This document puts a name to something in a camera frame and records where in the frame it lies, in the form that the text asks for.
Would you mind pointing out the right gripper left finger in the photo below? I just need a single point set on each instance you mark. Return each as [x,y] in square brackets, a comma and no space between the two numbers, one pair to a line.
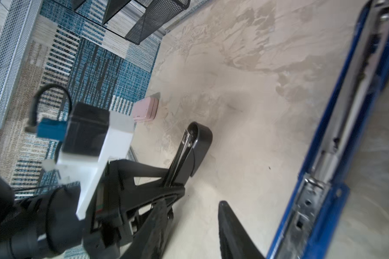
[150,240]

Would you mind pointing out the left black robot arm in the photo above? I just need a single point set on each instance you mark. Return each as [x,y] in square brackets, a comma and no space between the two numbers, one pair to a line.
[44,225]

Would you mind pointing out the white wire mesh basket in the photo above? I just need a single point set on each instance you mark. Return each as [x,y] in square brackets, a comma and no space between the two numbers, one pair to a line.
[17,19]

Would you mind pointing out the blue stapler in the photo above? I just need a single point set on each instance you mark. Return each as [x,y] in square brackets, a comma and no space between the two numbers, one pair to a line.
[317,201]

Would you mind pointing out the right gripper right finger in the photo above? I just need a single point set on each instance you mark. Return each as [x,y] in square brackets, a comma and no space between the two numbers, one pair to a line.
[234,241]

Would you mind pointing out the black wire shelf rack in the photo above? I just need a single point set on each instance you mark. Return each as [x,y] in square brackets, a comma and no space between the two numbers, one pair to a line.
[147,17]

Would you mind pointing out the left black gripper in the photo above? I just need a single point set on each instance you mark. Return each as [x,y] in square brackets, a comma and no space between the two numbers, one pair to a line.
[110,232]

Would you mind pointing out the pink pencil case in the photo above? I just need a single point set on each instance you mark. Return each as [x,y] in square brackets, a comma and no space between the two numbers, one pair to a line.
[145,110]

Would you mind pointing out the black stapler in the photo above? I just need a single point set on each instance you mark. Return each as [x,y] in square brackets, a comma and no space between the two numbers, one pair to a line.
[192,150]

